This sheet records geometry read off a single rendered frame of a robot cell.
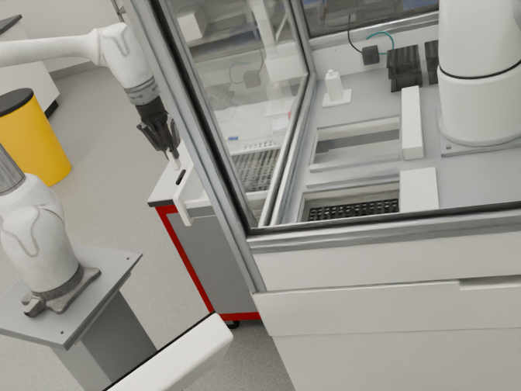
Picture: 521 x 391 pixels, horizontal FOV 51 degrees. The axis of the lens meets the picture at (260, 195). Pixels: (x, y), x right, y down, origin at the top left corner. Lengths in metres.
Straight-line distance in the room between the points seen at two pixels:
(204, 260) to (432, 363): 1.10
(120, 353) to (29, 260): 0.44
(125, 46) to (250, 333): 1.38
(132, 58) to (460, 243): 0.93
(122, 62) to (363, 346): 0.92
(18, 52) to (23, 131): 2.64
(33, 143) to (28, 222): 2.61
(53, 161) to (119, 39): 2.86
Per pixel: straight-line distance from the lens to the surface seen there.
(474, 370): 1.32
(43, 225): 1.62
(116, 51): 1.50
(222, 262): 2.12
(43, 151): 4.24
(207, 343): 0.80
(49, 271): 1.65
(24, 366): 2.94
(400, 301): 1.15
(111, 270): 1.74
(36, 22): 6.58
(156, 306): 2.76
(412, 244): 1.04
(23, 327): 1.72
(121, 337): 1.85
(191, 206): 1.64
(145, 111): 1.57
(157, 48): 0.89
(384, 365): 1.32
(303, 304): 1.18
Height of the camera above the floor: 1.74
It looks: 34 degrees down
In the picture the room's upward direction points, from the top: 21 degrees counter-clockwise
